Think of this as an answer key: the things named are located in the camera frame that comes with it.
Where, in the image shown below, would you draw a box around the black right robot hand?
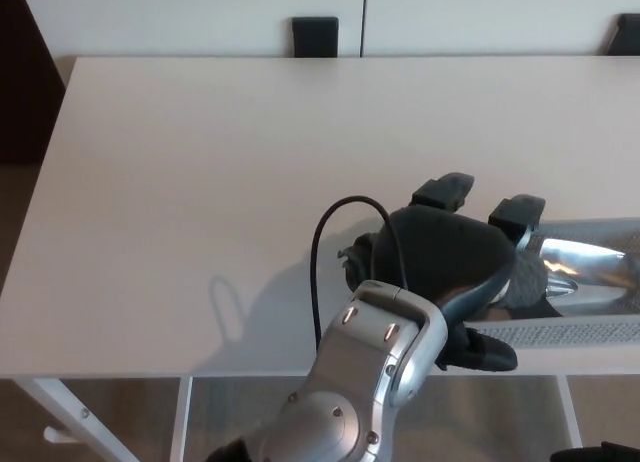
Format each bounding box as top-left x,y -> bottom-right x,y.
549,441 -> 640,462

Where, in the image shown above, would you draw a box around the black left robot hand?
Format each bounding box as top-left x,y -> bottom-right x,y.
341,170 -> 546,374

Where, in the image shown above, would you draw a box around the trowel with cloth-wrapped handle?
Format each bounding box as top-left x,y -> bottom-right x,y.
492,236 -> 640,321

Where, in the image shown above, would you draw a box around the grey mesh container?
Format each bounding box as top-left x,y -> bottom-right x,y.
467,216 -> 640,349

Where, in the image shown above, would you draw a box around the white desk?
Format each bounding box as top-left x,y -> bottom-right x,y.
0,55 -> 640,462

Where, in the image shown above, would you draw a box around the white cabinet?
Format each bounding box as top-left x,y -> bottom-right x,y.
19,0 -> 640,59

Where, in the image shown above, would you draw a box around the dark brown furniture panel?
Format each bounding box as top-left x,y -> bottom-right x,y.
0,0 -> 70,169

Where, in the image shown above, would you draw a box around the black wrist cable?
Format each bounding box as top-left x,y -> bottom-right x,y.
310,195 -> 409,352

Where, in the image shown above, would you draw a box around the black cabinet handle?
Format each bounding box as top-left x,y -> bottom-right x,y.
606,12 -> 640,58
291,16 -> 341,59

